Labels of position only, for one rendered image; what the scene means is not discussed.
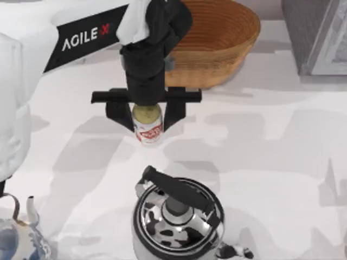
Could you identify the red and white can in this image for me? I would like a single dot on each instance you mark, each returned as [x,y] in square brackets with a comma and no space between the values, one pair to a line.
[148,130]

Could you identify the woven wooden basket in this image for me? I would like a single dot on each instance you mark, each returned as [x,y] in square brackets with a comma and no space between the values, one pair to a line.
[217,40]

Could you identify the small grey rounded box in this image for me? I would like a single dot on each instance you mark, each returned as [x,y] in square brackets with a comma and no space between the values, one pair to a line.
[170,64]

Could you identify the blue and white teapot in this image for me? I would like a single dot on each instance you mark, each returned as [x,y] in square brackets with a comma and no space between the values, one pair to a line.
[24,238]

